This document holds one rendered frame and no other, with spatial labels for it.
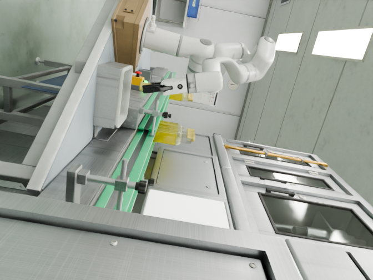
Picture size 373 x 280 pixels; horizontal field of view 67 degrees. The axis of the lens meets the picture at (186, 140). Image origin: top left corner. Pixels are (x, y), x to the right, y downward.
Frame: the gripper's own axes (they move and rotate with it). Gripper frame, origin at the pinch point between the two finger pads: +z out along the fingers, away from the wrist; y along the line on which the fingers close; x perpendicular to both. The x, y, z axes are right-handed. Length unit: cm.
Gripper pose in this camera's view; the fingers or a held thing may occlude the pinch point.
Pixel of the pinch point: (149, 88)
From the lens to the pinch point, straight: 112.7
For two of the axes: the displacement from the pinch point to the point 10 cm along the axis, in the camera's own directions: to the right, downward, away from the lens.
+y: 0.2, -3.5, 9.4
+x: -1.0, -9.3, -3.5
